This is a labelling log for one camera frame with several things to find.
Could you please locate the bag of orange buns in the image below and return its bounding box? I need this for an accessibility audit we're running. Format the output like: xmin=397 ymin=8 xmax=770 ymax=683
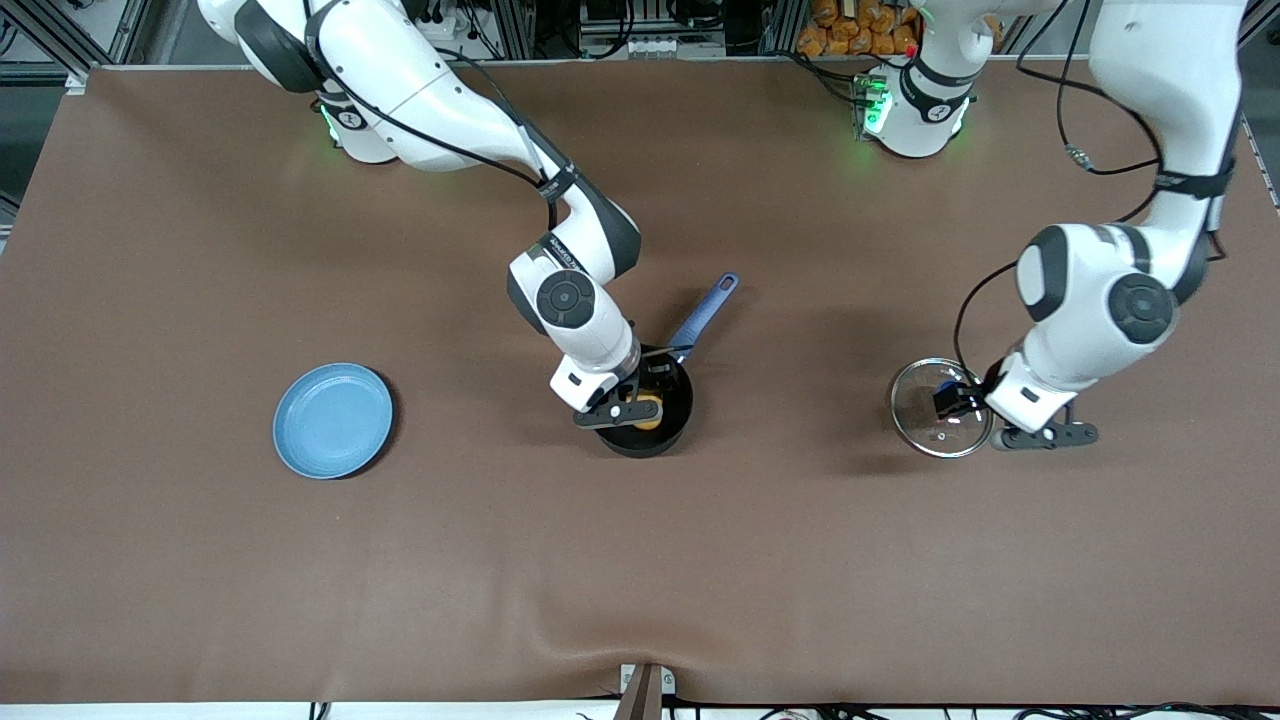
xmin=797 ymin=0 xmax=921 ymax=58

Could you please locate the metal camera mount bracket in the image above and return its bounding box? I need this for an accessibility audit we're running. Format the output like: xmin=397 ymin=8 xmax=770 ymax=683
xmin=618 ymin=663 xmax=677 ymax=720

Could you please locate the blue round plate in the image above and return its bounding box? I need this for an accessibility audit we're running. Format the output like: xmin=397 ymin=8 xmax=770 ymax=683
xmin=273 ymin=362 xmax=395 ymax=481

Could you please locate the glass lid with blue knob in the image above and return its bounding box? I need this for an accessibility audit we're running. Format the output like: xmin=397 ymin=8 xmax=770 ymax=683
xmin=890 ymin=357 xmax=996 ymax=459

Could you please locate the grey electronics box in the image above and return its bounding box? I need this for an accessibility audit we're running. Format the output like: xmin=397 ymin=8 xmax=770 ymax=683
xmin=580 ymin=0 xmax=731 ymax=59

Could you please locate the brown table cover sheet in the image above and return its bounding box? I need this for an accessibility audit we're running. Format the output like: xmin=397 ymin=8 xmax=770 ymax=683
xmin=0 ymin=55 xmax=1280 ymax=706

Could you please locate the black pot with blue handle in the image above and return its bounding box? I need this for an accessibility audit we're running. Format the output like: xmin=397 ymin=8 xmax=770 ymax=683
xmin=597 ymin=272 xmax=740 ymax=459

